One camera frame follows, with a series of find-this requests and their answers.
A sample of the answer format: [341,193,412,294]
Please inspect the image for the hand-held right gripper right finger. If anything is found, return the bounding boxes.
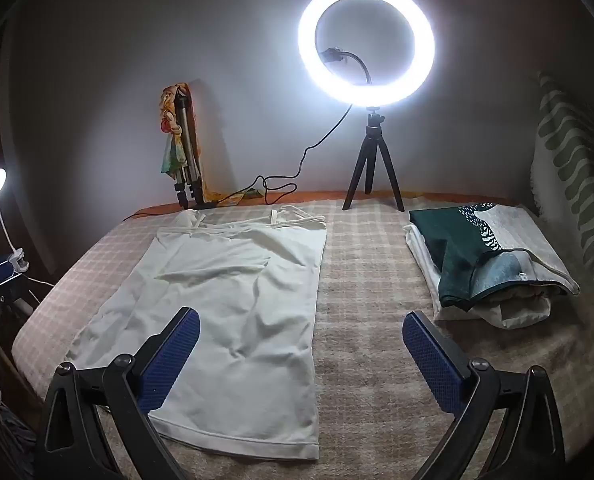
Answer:
[402,310,568,480]

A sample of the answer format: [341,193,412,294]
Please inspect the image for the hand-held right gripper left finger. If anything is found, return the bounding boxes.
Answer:
[32,306,201,480]

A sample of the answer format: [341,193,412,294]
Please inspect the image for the white camisole top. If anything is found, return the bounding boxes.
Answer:
[64,205,328,462]

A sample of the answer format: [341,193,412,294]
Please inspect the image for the white folded cloth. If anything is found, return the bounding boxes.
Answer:
[403,224,550,330]

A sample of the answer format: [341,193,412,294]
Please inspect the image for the checked pink blanket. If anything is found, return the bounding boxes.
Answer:
[14,199,594,480]

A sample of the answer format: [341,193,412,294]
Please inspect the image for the green patterned folded cloth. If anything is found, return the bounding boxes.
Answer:
[409,202,532,308]

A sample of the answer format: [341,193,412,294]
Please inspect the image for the grey folded cloth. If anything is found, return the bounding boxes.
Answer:
[477,205,580,296]

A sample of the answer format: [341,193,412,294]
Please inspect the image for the small black tripod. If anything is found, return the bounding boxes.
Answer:
[342,107,406,212]

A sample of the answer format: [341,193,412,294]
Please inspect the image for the green striped pillow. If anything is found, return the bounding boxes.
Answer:
[529,72,594,306]

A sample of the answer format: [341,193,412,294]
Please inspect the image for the black gooseneck phone holder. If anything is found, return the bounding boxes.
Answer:
[319,47,373,86]

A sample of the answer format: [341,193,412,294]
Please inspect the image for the black power cable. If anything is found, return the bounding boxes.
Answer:
[122,104,354,221]

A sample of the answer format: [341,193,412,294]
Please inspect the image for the ring light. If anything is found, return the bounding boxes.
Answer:
[298,0,436,109]

